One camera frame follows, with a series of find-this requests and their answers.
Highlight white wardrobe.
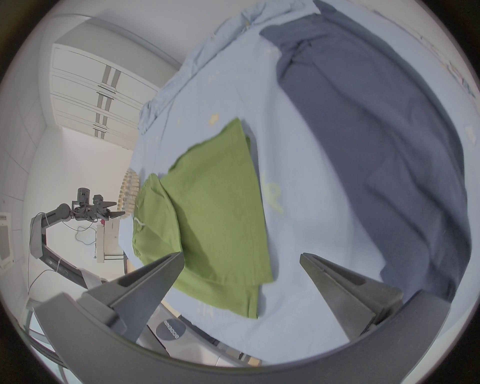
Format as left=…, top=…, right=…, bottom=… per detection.
left=50, top=43, right=162, bottom=151

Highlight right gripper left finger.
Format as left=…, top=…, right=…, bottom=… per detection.
left=79, top=250, right=186, bottom=343

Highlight bed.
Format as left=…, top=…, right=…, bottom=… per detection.
left=119, top=0, right=480, bottom=366

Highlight green shorts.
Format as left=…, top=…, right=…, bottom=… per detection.
left=131, top=117, right=274, bottom=319

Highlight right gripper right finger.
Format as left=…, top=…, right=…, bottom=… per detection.
left=299, top=253, right=405, bottom=344

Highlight pale blue quilt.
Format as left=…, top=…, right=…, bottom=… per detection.
left=138, top=0, right=319, bottom=134

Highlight dark blue garment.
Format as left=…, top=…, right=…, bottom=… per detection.
left=259, top=0, right=472, bottom=302

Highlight round woven basket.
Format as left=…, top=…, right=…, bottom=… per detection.
left=117, top=168, right=141, bottom=220

